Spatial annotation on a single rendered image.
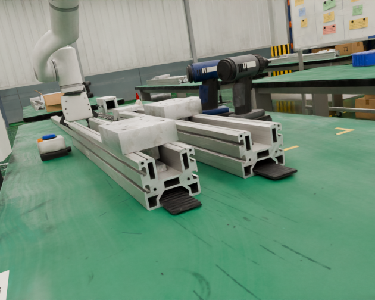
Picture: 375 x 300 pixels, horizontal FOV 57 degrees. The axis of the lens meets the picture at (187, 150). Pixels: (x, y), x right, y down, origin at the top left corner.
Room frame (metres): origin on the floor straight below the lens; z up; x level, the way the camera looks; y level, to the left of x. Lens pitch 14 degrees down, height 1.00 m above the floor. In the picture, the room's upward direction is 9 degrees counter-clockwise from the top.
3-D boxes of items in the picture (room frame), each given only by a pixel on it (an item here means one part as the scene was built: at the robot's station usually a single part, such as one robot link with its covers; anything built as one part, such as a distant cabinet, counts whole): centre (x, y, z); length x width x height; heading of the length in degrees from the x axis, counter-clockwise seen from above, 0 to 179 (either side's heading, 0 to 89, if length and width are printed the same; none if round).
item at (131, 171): (0.92, 0.20, 0.82); 0.80 x 0.10 x 0.09; 24
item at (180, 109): (0.99, 0.03, 0.87); 0.16 x 0.11 x 0.07; 24
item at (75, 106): (1.33, 0.39, 0.92); 0.10 x 0.07 x 0.11; 114
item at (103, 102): (2.31, 0.47, 0.83); 0.11 x 0.10 x 0.10; 116
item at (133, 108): (1.39, 0.22, 0.83); 0.12 x 0.09 x 0.10; 114
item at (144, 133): (0.69, 0.10, 0.87); 0.16 x 0.11 x 0.07; 24
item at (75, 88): (1.33, 0.39, 0.98); 0.09 x 0.08 x 0.03; 114
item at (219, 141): (0.99, 0.03, 0.82); 0.80 x 0.10 x 0.09; 24
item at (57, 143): (1.12, 0.42, 0.81); 0.10 x 0.08 x 0.06; 114
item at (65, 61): (1.33, 0.39, 1.06); 0.09 x 0.08 x 0.13; 118
